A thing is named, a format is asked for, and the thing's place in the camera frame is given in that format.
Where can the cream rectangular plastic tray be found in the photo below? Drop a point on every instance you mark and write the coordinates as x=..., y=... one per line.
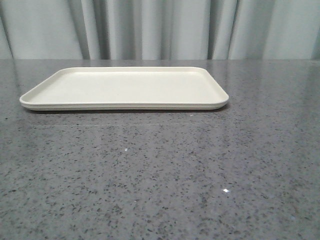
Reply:
x=126, y=88

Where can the pale grey curtain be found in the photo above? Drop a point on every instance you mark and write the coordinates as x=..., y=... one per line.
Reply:
x=160, y=29

